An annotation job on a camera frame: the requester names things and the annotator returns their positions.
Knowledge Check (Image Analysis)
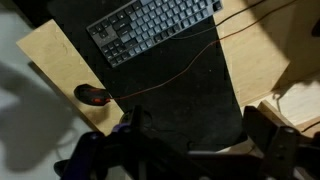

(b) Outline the black desk mat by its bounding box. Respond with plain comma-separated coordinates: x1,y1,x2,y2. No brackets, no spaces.
46,0,248,155

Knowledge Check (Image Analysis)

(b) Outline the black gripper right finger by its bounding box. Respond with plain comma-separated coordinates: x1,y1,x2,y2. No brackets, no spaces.
242,106,299,180

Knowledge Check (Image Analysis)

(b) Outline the black red computer mouse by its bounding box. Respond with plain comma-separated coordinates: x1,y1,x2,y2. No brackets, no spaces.
73,83,113,106

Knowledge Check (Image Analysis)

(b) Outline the red mouse cable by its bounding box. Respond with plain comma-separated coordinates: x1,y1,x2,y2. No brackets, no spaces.
109,0,299,101

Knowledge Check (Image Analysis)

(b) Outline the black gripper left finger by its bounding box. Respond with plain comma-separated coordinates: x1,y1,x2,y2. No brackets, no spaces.
61,104,158,180

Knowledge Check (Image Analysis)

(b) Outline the grey mechanical keyboard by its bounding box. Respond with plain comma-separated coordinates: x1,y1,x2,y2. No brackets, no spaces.
85,0,224,69

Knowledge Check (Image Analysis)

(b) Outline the black keyboard cable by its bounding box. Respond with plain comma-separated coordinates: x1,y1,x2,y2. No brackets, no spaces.
169,0,268,41

